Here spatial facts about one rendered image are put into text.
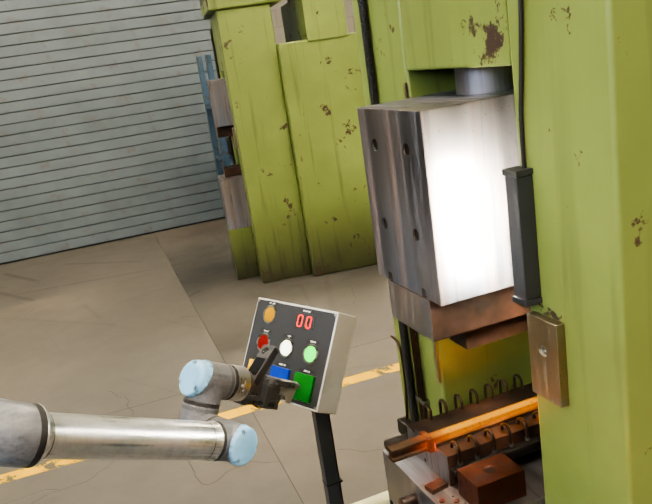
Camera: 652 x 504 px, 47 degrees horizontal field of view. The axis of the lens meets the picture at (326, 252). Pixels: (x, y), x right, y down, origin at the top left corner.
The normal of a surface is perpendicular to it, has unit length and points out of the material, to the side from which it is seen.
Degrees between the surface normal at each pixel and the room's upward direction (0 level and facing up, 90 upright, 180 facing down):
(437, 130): 90
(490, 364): 90
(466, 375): 90
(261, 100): 90
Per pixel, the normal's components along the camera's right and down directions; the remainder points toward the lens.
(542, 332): -0.92, 0.22
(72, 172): 0.32, 0.21
